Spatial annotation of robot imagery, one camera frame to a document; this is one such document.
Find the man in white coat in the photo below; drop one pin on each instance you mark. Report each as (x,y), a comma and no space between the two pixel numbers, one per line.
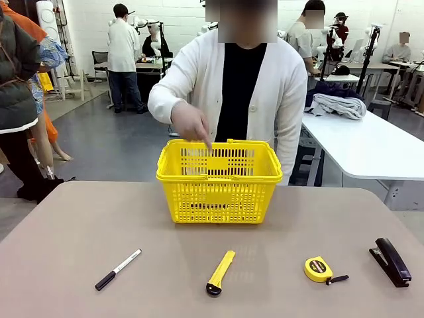
(122,49)

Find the black cap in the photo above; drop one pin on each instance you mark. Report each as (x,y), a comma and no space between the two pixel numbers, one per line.
(341,70)

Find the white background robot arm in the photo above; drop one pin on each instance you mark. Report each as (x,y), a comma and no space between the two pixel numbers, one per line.
(155,47)

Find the person's left forearm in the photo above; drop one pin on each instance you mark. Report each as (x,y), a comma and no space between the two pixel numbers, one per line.
(291,149)

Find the black office chair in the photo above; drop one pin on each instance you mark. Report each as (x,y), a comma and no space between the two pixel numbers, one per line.
(99,61)

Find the grey garment pile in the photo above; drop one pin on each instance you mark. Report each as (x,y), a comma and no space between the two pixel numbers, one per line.
(344,106)

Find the yellow plastic shopping basket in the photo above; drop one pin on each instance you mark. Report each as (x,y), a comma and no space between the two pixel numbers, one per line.
(220,198)

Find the yellow tape measure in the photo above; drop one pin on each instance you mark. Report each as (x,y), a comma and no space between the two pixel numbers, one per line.
(316,268)

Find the black stapler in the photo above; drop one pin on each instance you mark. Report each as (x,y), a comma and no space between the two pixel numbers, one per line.
(391,261)

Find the yellow floor sign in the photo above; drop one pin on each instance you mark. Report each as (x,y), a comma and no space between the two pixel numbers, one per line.
(46,81)

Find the black tripod stand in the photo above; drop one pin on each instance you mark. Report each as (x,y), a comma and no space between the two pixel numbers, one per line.
(367,63)

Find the seated person in black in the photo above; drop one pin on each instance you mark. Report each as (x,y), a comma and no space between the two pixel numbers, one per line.
(149,46)

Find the grey plastic stool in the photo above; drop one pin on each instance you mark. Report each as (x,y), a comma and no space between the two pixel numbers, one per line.
(379,107)
(306,159)

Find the seated person in grey sweater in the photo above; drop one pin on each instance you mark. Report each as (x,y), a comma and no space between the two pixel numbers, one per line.
(397,53)

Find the mannequin in orange and blue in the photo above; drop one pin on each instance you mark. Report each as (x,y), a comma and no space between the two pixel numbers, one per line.
(49,56)

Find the black and white marker pen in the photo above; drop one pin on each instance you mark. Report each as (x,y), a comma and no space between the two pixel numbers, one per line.
(122,265)

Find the mannequin in dark puffer jacket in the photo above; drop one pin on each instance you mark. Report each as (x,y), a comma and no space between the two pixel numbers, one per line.
(16,83)

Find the person's right forearm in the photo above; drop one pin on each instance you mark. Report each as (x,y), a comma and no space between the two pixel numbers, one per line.
(162,106)

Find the large white table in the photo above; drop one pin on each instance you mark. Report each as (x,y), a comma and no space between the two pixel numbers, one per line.
(364,149)

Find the yellow utility knife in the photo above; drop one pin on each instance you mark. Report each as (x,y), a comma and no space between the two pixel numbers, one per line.
(220,273)

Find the white tower air conditioner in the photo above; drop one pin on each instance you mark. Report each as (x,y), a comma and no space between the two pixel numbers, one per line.
(46,16)

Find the person in white cardigan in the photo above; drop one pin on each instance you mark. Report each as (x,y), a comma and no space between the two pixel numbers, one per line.
(238,83)

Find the person's right hand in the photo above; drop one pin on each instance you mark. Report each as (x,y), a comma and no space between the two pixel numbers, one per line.
(190,122)

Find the man in grey t-shirt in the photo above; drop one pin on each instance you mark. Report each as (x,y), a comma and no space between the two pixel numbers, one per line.
(299,39)

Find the white wooden stool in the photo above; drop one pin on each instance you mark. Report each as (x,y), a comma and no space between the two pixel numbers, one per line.
(74,83)

